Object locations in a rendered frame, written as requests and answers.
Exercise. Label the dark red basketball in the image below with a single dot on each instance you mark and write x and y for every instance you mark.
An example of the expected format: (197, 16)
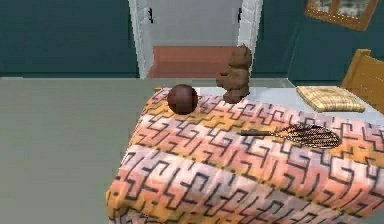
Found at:
(182, 99)

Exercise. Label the brown teddy bear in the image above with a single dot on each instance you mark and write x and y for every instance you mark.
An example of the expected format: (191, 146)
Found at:
(236, 75)

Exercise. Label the bed with patterned orange blanket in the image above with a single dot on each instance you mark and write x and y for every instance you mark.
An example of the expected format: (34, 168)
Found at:
(213, 166)

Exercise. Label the black door hinge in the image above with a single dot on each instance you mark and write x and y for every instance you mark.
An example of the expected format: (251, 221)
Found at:
(239, 14)
(150, 15)

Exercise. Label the brown tennis racket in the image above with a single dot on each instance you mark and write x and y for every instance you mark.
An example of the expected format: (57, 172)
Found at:
(308, 136)

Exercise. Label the yellow checked pillow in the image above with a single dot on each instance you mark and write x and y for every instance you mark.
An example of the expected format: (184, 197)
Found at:
(330, 98)

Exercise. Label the wooden headboard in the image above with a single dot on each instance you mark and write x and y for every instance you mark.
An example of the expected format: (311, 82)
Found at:
(365, 78)

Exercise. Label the wooden framed window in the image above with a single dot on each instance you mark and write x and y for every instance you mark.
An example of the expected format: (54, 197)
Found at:
(341, 11)

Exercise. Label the white door frame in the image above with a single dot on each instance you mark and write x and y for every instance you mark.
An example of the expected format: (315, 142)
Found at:
(250, 26)

